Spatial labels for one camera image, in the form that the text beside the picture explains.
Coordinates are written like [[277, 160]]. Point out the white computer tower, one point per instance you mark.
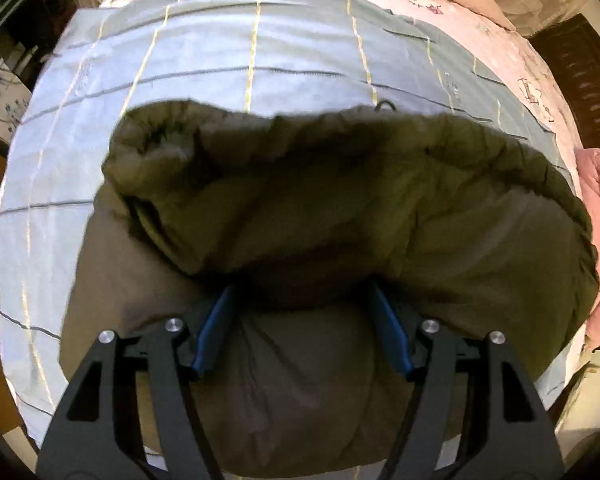
[[2, 102]]

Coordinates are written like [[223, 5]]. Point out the blue checked sheet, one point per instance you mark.
[[195, 60]]

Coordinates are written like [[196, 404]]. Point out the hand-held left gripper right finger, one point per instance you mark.
[[391, 332]]

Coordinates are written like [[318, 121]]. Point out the olive hooded puffer jacket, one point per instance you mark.
[[330, 240]]

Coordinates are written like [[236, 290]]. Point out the dark wooden cabinet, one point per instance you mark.
[[580, 80]]

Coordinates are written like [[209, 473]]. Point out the pink cartoon bedsheet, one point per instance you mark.
[[475, 50]]

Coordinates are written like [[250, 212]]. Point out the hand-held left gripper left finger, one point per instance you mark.
[[214, 332]]

